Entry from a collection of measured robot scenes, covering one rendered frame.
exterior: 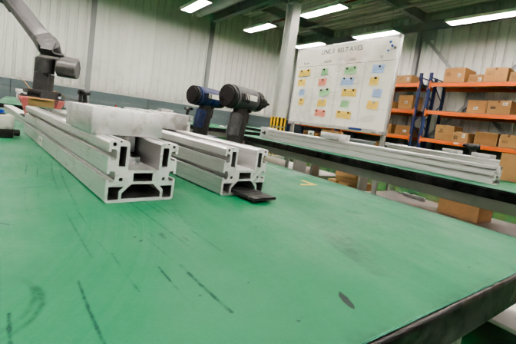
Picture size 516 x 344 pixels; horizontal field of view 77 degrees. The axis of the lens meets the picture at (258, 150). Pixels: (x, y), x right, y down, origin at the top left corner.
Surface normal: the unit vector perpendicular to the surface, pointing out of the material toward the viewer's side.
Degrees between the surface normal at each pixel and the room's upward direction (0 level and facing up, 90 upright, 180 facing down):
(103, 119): 90
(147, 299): 0
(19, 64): 90
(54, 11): 90
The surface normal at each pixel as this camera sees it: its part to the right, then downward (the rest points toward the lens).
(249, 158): -0.73, -0.04
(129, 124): 0.66, 0.16
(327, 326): 0.14, -0.99
